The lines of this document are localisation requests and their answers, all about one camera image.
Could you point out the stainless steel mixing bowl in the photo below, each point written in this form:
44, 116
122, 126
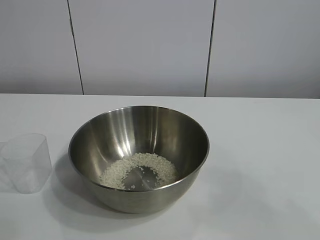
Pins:
112, 140

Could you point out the white rice grains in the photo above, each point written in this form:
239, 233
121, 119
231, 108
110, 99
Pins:
112, 175

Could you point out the translucent plastic measuring cup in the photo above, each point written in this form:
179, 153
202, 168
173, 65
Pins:
30, 162

